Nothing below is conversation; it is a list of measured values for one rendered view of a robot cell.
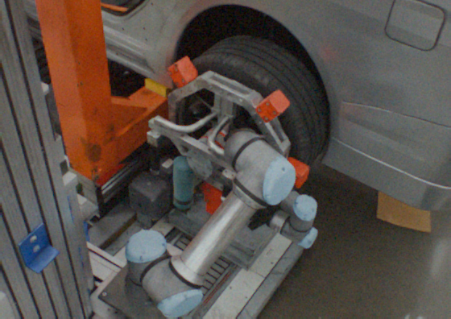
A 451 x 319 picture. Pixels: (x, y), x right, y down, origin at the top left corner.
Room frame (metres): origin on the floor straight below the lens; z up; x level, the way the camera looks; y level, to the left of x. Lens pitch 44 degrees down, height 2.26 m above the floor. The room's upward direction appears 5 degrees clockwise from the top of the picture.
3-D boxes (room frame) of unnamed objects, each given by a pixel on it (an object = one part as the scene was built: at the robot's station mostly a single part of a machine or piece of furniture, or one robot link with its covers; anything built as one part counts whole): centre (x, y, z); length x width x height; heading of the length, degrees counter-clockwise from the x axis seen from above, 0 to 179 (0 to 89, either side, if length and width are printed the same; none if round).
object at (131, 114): (1.95, 0.43, 0.69); 0.52 x 0.17 x 0.35; 149
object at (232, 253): (1.73, -0.03, 0.13); 0.50 x 0.36 x 0.10; 59
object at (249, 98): (1.56, 0.01, 0.85); 0.54 x 0.07 x 0.54; 59
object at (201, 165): (1.50, 0.04, 0.85); 0.21 x 0.14 x 0.14; 149
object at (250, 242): (1.70, -0.08, 0.32); 0.40 x 0.30 x 0.28; 59
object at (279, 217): (1.15, -0.21, 0.85); 0.08 x 0.05 x 0.08; 149
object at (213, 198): (1.59, -0.01, 0.48); 0.16 x 0.12 x 0.17; 149
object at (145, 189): (1.80, 0.29, 0.26); 0.42 x 0.18 x 0.35; 149
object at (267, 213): (1.20, -0.14, 0.86); 0.12 x 0.08 x 0.09; 59
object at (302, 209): (1.13, -0.26, 0.95); 0.11 x 0.08 x 0.11; 41
